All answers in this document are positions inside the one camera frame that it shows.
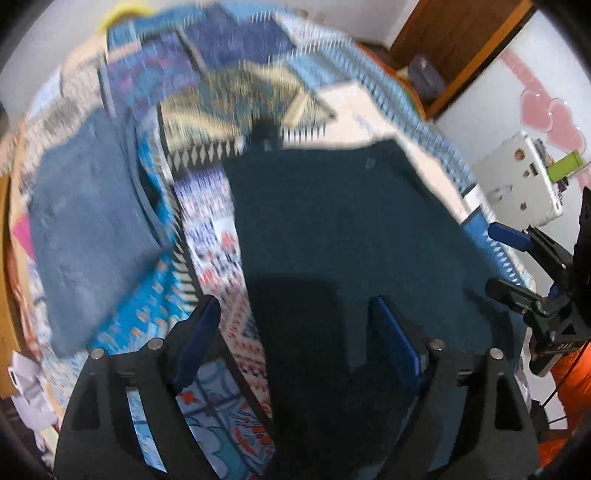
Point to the green plastic item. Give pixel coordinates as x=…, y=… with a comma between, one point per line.
x=565, y=166

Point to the wooden bed frame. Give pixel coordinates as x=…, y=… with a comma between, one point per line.
x=7, y=300

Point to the pale yellow cloth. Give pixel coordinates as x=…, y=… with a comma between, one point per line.
x=401, y=71

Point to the grey-blue backpack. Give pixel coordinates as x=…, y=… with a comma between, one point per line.
x=427, y=76

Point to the yellow plush cushion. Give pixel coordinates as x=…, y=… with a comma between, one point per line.
x=122, y=14

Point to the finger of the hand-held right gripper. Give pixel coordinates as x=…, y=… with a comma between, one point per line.
x=508, y=290
x=508, y=235

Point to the pink heart wall decal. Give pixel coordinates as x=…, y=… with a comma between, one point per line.
x=549, y=110

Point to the person's right forearm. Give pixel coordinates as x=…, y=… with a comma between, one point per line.
x=575, y=383

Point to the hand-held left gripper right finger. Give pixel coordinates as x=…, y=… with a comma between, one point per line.
x=392, y=341

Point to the blue patterned blanket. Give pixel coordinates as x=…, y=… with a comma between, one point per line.
x=240, y=55

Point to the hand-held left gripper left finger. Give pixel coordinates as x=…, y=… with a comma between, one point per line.
x=198, y=341

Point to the folded grey-blue pants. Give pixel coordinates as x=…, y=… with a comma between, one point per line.
x=87, y=221

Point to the brown wooden door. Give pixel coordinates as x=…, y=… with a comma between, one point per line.
x=452, y=41

